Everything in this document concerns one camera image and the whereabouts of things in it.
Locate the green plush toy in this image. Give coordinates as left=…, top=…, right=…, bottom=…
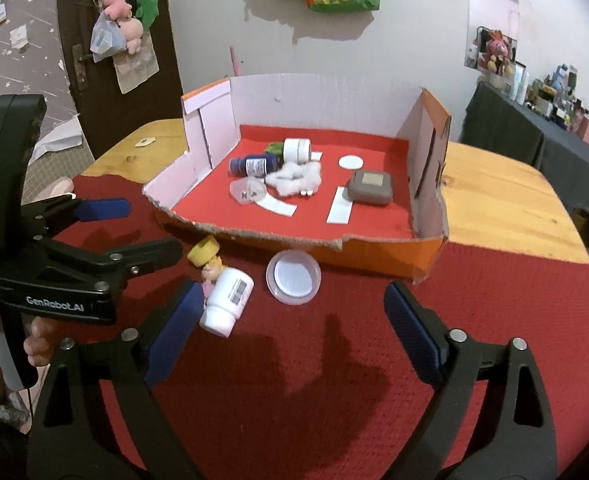
left=135, top=0, right=160, bottom=28

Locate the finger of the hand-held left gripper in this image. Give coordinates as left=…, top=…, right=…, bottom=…
left=39, top=237, right=182, bottom=293
left=22, top=195, right=131, bottom=233

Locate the dark brown door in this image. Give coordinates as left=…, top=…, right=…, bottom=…
left=57, top=0, right=185, bottom=161

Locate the brown paper bag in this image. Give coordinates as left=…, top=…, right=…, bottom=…
left=113, top=45, right=159, bottom=94

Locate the person's left hand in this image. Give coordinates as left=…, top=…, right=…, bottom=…
left=0, top=302, right=58, bottom=391

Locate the orange cardboard box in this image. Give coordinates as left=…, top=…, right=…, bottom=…
left=142, top=72, right=452, bottom=283

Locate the dark covered side table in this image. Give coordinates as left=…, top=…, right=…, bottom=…
left=459, top=80, right=589, bottom=251

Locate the pale pink plush toy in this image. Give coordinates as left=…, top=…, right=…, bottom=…
left=117, top=16, right=144, bottom=55

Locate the pink round lid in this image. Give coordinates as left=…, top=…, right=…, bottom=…
left=266, top=249, right=322, bottom=306

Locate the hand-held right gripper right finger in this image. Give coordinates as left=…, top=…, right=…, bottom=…
left=383, top=281, right=559, bottom=480

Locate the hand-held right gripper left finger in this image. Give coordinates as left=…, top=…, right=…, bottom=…
left=27, top=280, right=208, bottom=480

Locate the white fluffy plush toy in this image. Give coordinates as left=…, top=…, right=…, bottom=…
left=265, top=160, right=322, bottom=198

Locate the pink bunny plush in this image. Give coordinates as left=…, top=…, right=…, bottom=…
left=479, top=30, right=515, bottom=73

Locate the row of small items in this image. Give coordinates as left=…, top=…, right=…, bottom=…
left=504, top=62, right=589, bottom=153

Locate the clear plastic bag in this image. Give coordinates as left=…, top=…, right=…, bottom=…
left=90, top=15, right=125, bottom=63

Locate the red table cloth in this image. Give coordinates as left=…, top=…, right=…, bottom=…
left=49, top=175, right=589, bottom=480

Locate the clear plastic container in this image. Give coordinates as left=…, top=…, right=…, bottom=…
left=229, top=176, right=268, bottom=206

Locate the pink slipper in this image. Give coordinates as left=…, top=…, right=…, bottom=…
left=39, top=176, right=78, bottom=201

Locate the door handle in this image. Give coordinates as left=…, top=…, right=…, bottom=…
left=72, top=44, right=95, bottom=92

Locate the white bottle with barcode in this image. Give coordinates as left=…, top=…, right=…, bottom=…
left=199, top=266, right=255, bottom=337

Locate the grey case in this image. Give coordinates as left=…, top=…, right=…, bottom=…
left=341, top=170, right=395, bottom=207

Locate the yellow tape roll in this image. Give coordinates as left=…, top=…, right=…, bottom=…
left=187, top=235, right=221, bottom=267

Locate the small doll figurine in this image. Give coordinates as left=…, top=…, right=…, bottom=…
left=202, top=255, right=225, bottom=306

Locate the blue bottle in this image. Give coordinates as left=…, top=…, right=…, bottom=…
left=228, top=154, right=281, bottom=179

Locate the wooden table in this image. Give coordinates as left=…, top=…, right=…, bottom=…
left=82, top=119, right=589, bottom=266

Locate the white jar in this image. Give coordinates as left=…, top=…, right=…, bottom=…
left=282, top=138, right=314, bottom=164

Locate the white paper sheet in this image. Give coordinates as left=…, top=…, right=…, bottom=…
left=27, top=115, right=82, bottom=166

